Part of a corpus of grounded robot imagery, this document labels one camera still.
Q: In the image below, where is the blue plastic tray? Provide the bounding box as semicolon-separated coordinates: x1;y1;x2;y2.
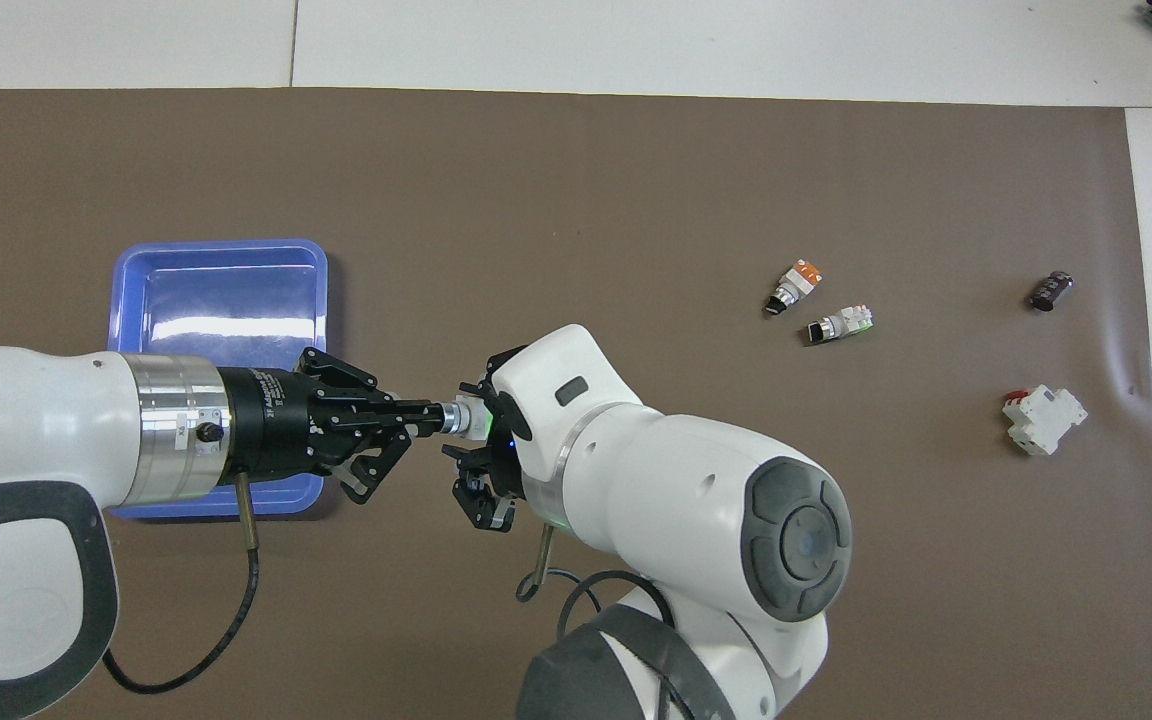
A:
106;238;329;519

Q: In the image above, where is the selector switch with orange block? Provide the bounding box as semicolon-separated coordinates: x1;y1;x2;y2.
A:
765;259;825;318

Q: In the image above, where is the brown table mat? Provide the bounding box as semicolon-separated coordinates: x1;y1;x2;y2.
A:
0;88;1152;720

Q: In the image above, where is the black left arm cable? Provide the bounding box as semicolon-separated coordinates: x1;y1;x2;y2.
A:
100;470;263;695

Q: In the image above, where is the dark cylindrical capacitor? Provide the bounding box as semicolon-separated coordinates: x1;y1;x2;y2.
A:
1029;268;1076;313

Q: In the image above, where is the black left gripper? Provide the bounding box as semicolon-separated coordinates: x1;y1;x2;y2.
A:
216;346;450;505

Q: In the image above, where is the white circuit breaker with red lever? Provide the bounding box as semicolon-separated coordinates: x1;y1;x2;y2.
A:
1001;384;1089;457

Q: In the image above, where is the selector switch with bright green block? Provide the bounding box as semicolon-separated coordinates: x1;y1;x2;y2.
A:
436;397;495;442

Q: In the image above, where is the selector switch with pale green block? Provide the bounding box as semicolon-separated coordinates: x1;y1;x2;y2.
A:
802;305;876;348

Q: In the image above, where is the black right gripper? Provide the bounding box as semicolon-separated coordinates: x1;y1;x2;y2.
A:
441;346;535;534

